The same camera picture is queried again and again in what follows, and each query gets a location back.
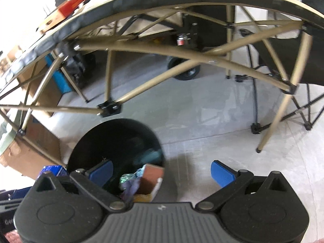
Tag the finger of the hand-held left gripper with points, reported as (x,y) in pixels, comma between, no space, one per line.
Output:
(21,193)

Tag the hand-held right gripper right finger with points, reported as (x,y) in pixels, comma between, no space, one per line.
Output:
(222,174)

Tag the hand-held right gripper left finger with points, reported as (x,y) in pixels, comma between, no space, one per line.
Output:
(101,173)

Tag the iridescent foil wrapper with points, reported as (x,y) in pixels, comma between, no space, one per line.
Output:
(129,177)

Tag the black waste bin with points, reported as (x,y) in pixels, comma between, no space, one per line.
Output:
(106,141)

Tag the pinkish brown cardboard box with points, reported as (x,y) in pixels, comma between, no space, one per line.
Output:
(151,179)

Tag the cardboard box with green liner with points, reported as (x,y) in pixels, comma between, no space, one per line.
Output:
(33,146)

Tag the blue plastic box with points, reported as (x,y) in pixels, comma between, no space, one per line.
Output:
(59,78)

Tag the black ribbed case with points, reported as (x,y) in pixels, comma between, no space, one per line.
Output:
(76,68)

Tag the khaki folding table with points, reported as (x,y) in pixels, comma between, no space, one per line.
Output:
(177,54)

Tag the red gas canister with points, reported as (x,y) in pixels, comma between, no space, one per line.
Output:
(182,40)

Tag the black folding chair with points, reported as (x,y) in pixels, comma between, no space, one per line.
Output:
(316,63)

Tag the orange box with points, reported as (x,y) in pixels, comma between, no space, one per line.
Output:
(52,21)

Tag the red cardboard box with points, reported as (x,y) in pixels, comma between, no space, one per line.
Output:
(73,2)

